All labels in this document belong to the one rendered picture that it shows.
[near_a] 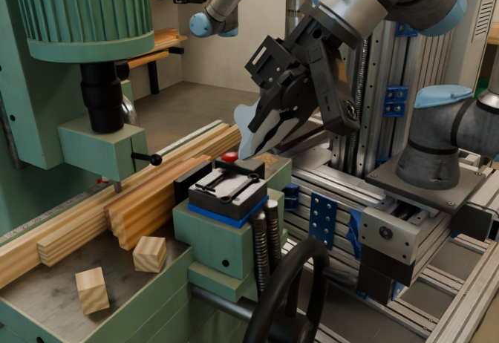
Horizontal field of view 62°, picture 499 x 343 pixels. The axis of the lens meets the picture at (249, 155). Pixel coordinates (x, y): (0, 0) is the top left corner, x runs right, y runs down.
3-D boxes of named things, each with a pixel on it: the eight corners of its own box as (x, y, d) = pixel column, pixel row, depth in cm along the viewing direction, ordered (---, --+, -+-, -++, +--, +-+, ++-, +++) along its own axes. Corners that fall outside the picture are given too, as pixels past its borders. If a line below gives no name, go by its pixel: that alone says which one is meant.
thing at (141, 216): (128, 251, 67) (122, 214, 63) (119, 246, 68) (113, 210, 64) (212, 188, 84) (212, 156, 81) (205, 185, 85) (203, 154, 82)
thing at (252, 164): (240, 229, 62) (239, 197, 59) (182, 208, 67) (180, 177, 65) (280, 190, 72) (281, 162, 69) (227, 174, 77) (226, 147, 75)
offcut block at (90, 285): (109, 307, 56) (105, 283, 54) (83, 315, 55) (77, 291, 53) (105, 289, 59) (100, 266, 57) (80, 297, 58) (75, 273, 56)
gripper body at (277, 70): (273, 87, 60) (328, 16, 56) (308, 124, 55) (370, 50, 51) (239, 70, 54) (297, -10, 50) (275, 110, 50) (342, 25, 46)
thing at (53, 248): (50, 267, 63) (44, 246, 61) (41, 263, 64) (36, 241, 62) (252, 134, 109) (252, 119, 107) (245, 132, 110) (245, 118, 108)
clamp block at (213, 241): (240, 283, 64) (240, 236, 60) (174, 254, 71) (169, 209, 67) (284, 233, 76) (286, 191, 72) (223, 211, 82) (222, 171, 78)
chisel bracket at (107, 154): (121, 191, 67) (113, 143, 63) (64, 169, 73) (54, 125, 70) (153, 172, 73) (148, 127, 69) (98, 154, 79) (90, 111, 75)
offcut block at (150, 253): (144, 253, 66) (142, 235, 65) (167, 255, 66) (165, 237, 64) (134, 271, 63) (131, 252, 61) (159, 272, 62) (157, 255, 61)
